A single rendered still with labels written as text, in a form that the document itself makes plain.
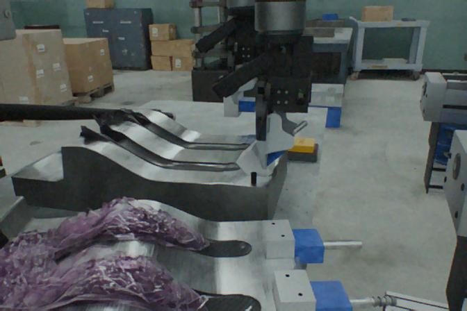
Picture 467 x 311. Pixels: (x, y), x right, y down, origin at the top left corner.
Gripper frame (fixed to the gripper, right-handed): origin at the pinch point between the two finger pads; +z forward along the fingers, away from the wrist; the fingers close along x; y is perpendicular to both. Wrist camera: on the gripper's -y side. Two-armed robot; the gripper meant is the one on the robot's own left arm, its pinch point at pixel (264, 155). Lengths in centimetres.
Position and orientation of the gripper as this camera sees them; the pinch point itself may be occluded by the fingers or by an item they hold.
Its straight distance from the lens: 66.6
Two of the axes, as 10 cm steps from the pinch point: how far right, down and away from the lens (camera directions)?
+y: 9.7, 0.8, -2.5
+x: 2.6, -3.6, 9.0
